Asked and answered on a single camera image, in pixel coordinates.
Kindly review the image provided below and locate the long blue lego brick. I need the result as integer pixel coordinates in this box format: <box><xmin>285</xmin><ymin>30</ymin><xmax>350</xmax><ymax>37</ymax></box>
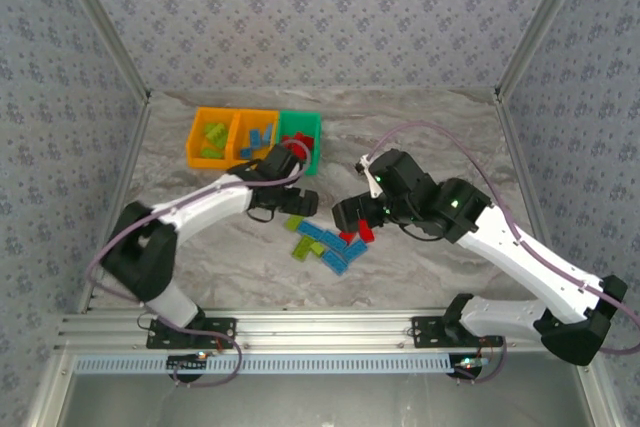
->
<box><xmin>297</xmin><ymin>220</ymin><xmax>325</xmax><ymax>241</ymax></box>

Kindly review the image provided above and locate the orange plastic bin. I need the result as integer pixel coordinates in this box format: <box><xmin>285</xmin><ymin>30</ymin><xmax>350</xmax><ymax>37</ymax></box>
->
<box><xmin>228</xmin><ymin>109</ymin><xmax>281</xmax><ymax>169</ymax></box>
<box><xmin>185</xmin><ymin>106</ymin><xmax>241</xmax><ymax>169</ymax></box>

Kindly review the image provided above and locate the green plastic bin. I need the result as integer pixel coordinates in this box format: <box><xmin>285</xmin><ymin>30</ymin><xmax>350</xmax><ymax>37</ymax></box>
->
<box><xmin>273</xmin><ymin>110</ymin><xmax>322</xmax><ymax>177</ymax></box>

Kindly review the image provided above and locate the black controller board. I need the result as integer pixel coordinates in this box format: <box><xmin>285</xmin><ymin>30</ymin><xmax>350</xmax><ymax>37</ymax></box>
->
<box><xmin>452</xmin><ymin>354</ymin><xmax>489</xmax><ymax>384</ymax></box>
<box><xmin>167</xmin><ymin>352</ymin><xmax>210</xmax><ymax>383</ymax></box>

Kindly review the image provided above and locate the grey metal panel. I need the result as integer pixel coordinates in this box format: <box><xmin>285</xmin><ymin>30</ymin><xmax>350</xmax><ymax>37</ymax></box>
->
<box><xmin>29</xmin><ymin>351</ymin><xmax>616</xmax><ymax>427</ymax></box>

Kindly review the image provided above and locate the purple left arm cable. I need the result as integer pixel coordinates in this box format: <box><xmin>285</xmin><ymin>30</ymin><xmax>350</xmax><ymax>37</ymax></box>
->
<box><xmin>84</xmin><ymin>140</ymin><xmax>312</xmax><ymax>308</ymax></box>

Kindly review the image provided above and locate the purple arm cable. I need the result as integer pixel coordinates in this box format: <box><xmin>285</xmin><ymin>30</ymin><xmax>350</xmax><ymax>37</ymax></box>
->
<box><xmin>84</xmin><ymin>140</ymin><xmax>312</xmax><ymax>308</ymax></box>
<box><xmin>367</xmin><ymin>120</ymin><xmax>640</xmax><ymax>356</ymax></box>

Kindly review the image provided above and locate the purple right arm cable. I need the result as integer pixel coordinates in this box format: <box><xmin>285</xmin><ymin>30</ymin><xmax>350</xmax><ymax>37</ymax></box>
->
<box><xmin>367</xmin><ymin>120</ymin><xmax>640</xmax><ymax>356</ymax></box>

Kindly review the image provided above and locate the aluminium side rail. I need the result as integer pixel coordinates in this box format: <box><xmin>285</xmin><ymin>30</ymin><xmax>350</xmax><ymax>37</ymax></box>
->
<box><xmin>493</xmin><ymin>90</ymin><xmax>572</xmax><ymax>311</ymax></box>
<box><xmin>77</xmin><ymin>94</ymin><xmax>154</xmax><ymax>313</ymax></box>

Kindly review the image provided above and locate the wide aluminium mounting rail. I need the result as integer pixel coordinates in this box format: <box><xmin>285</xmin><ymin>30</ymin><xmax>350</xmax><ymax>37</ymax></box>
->
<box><xmin>53</xmin><ymin>307</ymin><xmax>600</xmax><ymax>354</ymax></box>

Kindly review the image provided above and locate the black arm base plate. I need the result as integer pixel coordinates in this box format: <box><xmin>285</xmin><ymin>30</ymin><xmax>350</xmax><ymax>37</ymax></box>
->
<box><xmin>411</xmin><ymin>315</ymin><xmax>504</xmax><ymax>349</ymax></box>
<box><xmin>144</xmin><ymin>315</ymin><xmax>238</xmax><ymax>351</ymax></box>

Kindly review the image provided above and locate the blue-grey slotted cable duct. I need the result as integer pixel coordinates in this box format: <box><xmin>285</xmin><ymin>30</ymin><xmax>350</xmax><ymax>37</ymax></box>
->
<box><xmin>73</xmin><ymin>351</ymin><xmax>461</xmax><ymax>376</ymax></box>

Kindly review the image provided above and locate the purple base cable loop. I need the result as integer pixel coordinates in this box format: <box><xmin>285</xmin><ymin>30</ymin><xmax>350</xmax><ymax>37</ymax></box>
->
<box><xmin>139</xmin><ymin>311</ymin><xmax>245</xmax><ymax>389</ymax></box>
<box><xmin>457</xmin><ymin>334</ymin><xmax>509</xmax><ymax>386</ymax></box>

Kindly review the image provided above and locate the aluminium frame post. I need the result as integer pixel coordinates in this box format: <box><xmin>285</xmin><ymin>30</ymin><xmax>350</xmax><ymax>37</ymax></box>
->
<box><xmin>49</xmin><ymin>0</ymin><xmax>154</xmax><ymax>104</ymax></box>
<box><xmin>493</xmin><ymin>0</ymin><xmax>600</xmax><ymax>98</ymax></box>

